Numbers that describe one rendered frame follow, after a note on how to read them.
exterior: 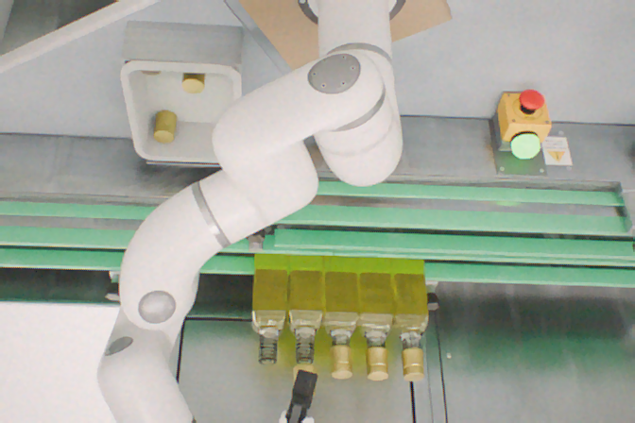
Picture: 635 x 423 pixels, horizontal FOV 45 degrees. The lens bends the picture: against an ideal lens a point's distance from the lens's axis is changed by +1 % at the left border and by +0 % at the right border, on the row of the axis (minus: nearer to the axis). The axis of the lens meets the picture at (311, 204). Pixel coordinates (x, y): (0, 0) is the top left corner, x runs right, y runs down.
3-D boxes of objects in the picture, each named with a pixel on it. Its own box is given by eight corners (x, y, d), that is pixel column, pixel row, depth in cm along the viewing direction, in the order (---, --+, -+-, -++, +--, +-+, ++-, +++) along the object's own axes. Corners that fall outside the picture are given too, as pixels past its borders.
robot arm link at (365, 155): (331, 107, 104) (333, 204, 94) (301, 36, 93) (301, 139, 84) (402, 93, 101) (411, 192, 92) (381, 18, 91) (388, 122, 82)
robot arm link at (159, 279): (200, 172, 97) (98, 224, 97) (196, 193, 84) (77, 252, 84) (250, 264, 100) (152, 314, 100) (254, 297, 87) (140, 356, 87)
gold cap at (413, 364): (397, 349, 123) (399, 376, 121) (419, 346, 122) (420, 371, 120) (405, 357, 126) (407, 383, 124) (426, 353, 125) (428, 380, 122)
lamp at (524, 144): (506, 147, 127) (509, 161, 126) (514, 129, 124) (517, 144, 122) (533, 148, 128) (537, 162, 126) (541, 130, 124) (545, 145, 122)
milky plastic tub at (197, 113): (143, 120, 133) (136, 160, 128) (125, 21, 114) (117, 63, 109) (245, 125, 134) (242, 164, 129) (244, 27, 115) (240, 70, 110)
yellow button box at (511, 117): (491, 117, 133) (497, 151, 128) (503, 87, 126) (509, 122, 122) (531, 119, 133) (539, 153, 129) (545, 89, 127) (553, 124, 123)
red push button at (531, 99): (516, 119, 124) (523, 105, 121) (512, 100, 126) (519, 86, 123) (540, 120, 124) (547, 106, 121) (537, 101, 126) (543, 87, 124)
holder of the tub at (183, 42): (147, 137, 137) (143, 173, 133) (127, 20, 115) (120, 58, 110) (245, 142, 138) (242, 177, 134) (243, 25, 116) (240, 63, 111)
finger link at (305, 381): (306, 416, 115) (317, 376, 119) (308, 410, 112) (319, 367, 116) (286, 411, 115) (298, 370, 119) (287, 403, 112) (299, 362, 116)
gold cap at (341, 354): (329, 353, 125) (329, 379, 122) (331, 344, 122) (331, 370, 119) (351, 353, 125) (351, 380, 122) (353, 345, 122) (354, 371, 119)
